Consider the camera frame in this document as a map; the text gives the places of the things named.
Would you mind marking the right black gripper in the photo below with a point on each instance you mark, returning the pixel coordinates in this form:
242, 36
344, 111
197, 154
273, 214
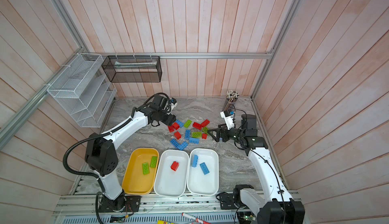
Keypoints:
224, 129

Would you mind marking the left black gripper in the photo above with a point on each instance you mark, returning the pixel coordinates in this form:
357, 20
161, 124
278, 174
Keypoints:
171, 119

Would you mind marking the blue lego brick bottom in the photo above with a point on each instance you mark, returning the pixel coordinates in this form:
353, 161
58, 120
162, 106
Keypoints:
204, 168

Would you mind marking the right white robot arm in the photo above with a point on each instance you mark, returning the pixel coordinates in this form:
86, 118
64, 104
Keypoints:
277, 205

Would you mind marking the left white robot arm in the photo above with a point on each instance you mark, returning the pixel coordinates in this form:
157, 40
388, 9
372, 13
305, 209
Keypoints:
101, 155

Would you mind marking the red long lego right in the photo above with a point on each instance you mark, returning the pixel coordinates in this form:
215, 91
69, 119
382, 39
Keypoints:
205, 123

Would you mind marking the red long lego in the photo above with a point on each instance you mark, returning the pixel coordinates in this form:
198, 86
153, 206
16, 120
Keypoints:
197, 126
205, 123

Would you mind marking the red long lego left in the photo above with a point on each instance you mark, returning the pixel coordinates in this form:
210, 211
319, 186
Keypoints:
197, 126

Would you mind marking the blue lego brick side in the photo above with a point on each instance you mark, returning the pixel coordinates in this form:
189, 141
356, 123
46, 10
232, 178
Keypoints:
194, 140

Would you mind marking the blue lego brick upright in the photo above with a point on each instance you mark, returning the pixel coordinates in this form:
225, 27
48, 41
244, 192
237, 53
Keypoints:
187, 134

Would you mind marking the metal pencil cup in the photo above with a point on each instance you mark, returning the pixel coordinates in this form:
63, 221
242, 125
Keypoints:
231, 97

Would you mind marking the right white plastic bin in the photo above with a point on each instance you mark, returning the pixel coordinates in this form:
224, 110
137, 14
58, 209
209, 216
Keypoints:
197, 182

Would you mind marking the white plastic bin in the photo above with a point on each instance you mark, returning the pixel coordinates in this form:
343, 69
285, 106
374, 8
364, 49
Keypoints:
197, 182
169, 183

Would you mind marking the yellow plastic bin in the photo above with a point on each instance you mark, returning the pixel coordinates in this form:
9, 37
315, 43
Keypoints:
134, 182

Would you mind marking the middle white plastic bin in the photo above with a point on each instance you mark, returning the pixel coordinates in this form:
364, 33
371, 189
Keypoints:
169, 183

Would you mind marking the red marker pen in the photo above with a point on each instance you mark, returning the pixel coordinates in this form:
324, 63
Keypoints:
197, 220

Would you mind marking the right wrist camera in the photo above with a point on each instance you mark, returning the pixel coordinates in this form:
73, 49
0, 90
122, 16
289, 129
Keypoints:
229, 118

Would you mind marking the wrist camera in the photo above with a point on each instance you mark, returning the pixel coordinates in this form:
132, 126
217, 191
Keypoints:
229, 118
173, 102

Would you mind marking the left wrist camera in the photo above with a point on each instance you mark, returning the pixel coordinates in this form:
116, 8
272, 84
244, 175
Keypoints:
173, 102

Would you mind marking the black mesh wall basket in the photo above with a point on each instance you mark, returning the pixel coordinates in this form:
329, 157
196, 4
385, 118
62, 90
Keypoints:
132, 68

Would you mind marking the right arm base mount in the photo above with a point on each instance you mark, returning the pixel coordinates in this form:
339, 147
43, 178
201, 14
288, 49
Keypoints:
227, 201

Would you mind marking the white wire mesh shelf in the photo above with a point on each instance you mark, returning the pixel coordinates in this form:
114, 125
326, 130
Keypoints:
84, 94

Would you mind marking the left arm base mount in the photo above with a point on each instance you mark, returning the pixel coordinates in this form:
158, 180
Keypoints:
121, 204

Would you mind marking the aluminium frame rail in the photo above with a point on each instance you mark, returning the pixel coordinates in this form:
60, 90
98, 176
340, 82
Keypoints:
83, 205

